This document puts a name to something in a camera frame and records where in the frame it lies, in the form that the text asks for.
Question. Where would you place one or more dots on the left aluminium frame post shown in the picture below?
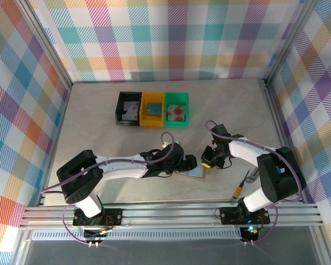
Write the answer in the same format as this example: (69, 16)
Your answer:
(48, 44)

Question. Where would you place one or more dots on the brown leather card holder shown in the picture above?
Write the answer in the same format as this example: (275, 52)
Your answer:
(196, 173)

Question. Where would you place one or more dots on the aluminium side rail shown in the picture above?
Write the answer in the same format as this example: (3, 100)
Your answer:
(57, 138)
(277, 110)

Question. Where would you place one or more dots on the aluminium frame post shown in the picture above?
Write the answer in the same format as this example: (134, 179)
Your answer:
(289, 41)
(48, 44)

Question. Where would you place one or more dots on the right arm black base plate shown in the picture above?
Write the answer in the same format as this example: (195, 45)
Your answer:
(229, 215)

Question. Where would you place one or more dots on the right small circuit board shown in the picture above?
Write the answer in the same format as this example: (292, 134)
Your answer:
(252, 230)

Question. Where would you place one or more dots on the grey metal hand tool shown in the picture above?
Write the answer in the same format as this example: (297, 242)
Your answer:
(252, 178)

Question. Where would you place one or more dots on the left small circuit board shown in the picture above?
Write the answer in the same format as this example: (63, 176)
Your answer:
(99, 232)

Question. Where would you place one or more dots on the green plastic bin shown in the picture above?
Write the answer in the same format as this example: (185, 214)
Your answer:
(166, 123)

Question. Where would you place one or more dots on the red circle credit card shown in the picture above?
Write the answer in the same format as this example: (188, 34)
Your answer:
(177, 110)
(178, 118)

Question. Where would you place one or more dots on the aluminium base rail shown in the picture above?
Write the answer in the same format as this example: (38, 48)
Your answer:
(168, 215)

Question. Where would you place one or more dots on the right aluminium frame post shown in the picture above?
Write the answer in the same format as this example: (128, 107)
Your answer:
(289, 41)

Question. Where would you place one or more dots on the yellow plastic bin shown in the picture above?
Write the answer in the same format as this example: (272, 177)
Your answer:
(143, 121)

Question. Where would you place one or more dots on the grey patterned credit card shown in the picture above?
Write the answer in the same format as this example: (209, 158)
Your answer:
(128, 106)
(132, 116)

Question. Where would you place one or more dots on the left aluminium side rail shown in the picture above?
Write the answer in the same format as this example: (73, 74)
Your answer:
(57, 138)

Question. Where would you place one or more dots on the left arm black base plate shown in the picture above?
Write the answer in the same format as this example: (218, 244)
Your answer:
(114, 216)

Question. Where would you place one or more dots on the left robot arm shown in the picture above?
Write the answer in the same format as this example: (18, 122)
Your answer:
(80, 176)

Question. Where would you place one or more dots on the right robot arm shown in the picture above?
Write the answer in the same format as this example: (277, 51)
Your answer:
(278, 176)

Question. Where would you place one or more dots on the right aluminium side rail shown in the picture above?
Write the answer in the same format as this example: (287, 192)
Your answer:
(277, 110)

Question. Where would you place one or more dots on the teal credit card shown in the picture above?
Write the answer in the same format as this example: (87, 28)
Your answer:
(154, 109)

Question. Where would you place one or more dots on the black plastic bin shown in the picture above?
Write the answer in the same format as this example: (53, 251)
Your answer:
(118, 110)

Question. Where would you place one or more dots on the small circuit board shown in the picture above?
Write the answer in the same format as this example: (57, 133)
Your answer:
(252, 230)
(99, 232)

